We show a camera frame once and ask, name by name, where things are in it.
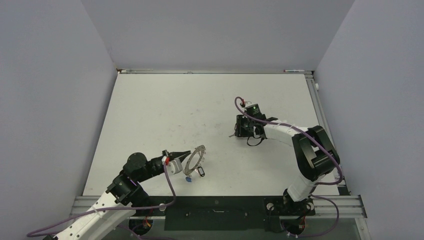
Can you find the red white marker pen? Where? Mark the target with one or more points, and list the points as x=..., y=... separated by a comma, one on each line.
x=294, y=71

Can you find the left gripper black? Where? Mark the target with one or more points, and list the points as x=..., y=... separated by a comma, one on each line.
x=181, y=155

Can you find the metal disc keyring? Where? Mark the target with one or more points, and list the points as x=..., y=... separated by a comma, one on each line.
x=195, y=160

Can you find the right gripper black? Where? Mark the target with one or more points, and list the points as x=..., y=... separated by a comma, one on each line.
x=240, y=132

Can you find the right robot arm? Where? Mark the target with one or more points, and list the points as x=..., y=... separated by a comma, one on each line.
x=314, y=152

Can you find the aluminium table frame rail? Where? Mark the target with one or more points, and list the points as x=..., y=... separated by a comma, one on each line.
x=352, y=221

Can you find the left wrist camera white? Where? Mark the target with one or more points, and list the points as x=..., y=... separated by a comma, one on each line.
x=174, y=167

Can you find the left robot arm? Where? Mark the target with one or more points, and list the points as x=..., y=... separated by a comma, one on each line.
x=123, y=197

